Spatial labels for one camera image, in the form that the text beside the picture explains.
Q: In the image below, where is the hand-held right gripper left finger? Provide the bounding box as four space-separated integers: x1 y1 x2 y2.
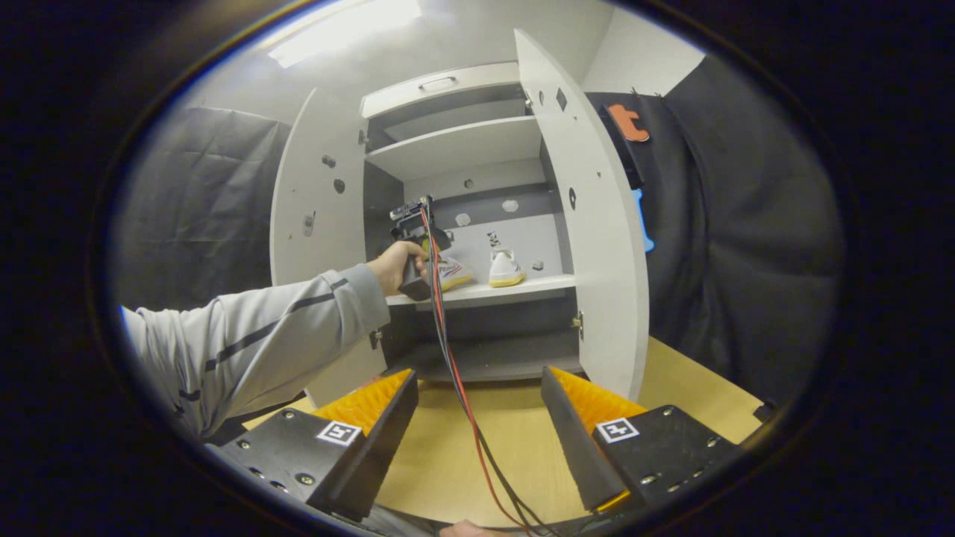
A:
222 368 419 523

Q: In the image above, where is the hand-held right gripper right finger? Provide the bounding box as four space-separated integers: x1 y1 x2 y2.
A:
540 365 747 514

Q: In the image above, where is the white shoe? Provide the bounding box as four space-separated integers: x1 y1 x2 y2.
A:
436 256 474 293
488 248 527 289

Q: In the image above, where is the white cabinet door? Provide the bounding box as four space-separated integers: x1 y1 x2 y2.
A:
513 28 650 403
269 87 389 409

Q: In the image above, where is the white shoe cabinet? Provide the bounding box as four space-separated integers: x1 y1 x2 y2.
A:
269 28 650 409

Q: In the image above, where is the white cabinet shelf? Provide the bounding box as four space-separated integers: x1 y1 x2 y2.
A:
366 116 544 182
384 274 577 308

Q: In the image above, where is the black backdrop cloth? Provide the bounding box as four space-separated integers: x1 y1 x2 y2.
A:
112 56 844 426

